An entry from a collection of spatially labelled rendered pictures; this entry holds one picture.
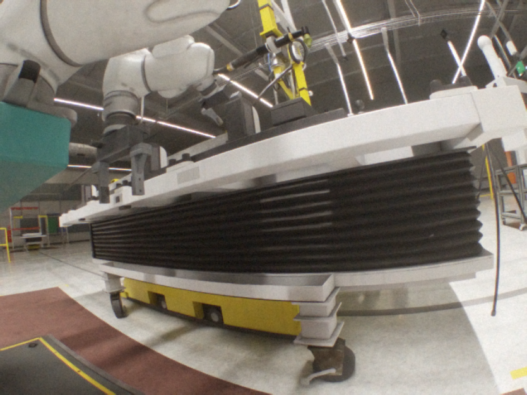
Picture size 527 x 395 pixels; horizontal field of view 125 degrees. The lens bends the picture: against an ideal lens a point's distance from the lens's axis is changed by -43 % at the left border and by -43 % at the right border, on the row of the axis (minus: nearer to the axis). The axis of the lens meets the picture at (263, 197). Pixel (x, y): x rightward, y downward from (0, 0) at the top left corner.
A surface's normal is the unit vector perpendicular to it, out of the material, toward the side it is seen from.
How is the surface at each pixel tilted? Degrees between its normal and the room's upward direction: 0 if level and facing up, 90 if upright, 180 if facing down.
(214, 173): 90
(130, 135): 90
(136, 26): 173
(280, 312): 90
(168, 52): 102
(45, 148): 90
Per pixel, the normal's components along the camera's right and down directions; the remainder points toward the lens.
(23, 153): 0.93, -0.14
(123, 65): 0.18, -0.10
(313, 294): -0.50, 0.00
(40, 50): 0.43, 0.84
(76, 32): 0.11, 0.91
